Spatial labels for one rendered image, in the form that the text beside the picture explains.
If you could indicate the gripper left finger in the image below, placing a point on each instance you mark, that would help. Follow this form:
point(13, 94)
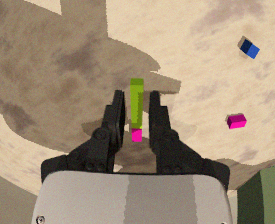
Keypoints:
point(94, 153)

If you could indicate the lime green rod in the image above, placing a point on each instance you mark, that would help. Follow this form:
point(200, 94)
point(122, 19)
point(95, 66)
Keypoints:
point(136, 94)

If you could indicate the magenta rod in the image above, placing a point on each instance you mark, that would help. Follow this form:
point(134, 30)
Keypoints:
point(136, 134)
point(236, 121)

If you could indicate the small blue block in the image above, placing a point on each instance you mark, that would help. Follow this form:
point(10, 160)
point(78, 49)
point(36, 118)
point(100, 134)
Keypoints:
point(249, 49)

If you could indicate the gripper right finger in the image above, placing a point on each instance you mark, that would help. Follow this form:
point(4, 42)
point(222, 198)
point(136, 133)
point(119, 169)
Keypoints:
point(172, 155)

